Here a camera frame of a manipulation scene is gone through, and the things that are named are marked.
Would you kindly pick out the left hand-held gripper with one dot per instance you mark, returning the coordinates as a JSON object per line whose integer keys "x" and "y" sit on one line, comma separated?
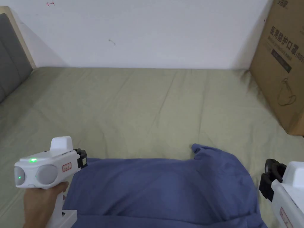
{"x": 47, "y": 161}

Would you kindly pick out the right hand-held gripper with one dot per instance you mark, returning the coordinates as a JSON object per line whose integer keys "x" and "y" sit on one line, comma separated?
{"x": 293, "y": 190}

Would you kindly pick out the blue garment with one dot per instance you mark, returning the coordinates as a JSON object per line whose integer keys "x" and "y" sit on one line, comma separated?
{"x": 161, "y": 190}

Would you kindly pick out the person's left hand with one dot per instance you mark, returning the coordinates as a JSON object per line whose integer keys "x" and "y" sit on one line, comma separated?
{"x": 40, "y": 206}

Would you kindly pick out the brown cardboard carton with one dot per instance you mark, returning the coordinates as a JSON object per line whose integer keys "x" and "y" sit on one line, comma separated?
{"x": 285, "y": 71}

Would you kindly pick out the grey padded headboard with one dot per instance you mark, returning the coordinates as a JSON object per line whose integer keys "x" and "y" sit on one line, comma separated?
{"x": 9, "y": 59}

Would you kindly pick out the bed with pale green sheet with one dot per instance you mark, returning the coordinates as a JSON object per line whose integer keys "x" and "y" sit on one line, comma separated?
{"x": 142, "y": 106}

